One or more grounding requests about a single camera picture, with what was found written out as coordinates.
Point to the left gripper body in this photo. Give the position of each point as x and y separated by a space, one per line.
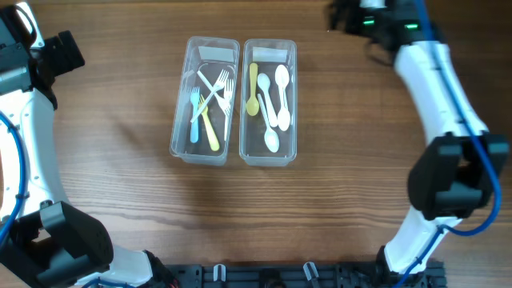
64 52

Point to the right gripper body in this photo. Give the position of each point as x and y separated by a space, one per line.
342 18

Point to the white spoon diagonal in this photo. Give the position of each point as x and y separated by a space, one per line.
282 79

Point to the white fork thick handle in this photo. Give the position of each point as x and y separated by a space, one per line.
194 99

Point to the yellow plastic spoon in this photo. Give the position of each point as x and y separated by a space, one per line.
252 104

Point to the yellow plastic fork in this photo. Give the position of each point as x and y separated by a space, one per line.
210 133

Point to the white spoon thin handle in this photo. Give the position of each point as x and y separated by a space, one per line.
270 136

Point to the slim white fork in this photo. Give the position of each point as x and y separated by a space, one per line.
219 84

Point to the thin bent white fork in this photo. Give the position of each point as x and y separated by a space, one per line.
220 100

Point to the cream spoon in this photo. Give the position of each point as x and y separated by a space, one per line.
283 114

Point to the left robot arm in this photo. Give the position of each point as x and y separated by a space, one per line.
45 240

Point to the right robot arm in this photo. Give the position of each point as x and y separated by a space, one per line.
458 172

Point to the right clear plastic container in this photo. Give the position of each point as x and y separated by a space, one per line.
268 54

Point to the clear plastic container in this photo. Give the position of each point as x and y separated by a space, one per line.
268 54
210 56

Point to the left clear plastic container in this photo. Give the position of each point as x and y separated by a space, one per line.
210 56

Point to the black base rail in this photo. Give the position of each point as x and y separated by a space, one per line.
309 274

